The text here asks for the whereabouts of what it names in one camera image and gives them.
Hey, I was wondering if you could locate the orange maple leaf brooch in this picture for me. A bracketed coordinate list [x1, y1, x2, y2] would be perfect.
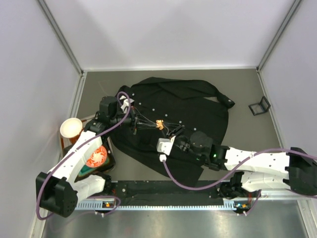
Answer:
[156, 119, 164, 130]

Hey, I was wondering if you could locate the black button shirt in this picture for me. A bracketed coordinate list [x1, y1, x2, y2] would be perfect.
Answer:
[109, 76, 236, 188]

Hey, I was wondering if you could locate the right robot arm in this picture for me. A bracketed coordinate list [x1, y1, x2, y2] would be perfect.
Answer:
[157, 126, 317, 197]

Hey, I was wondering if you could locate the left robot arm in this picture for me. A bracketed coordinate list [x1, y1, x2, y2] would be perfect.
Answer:
[36, 92, 161, 220]

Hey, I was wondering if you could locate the black box green lining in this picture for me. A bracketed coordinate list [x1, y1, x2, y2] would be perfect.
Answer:
[75, 141, 115, 181]

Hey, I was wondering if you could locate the orange white patterned ball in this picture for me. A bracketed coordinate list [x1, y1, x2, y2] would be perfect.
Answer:
[86, 146, 107, 168]

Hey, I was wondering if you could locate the white paper cup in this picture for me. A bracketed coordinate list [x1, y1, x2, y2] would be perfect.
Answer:
[60, 118, 83, 139]

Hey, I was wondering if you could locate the orange plastic cup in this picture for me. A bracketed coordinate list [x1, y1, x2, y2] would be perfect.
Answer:
[68, 134, 80, 145]

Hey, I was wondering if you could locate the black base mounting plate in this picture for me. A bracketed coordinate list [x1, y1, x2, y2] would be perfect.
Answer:
[104, 180, 261, 206]

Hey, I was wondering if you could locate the small black open box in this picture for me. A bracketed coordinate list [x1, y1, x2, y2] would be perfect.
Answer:
[249, 96, 271, 116]

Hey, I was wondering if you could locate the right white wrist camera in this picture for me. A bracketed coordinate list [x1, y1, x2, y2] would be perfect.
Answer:
[157, 136, 175, 162]

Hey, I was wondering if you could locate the aluminium frame rail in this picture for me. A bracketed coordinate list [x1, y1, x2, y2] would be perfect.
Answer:
[39, 180, 311, 200]

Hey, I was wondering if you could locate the white slotted cable duct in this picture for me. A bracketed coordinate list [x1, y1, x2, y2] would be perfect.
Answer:
[75, 200, 250, 211]

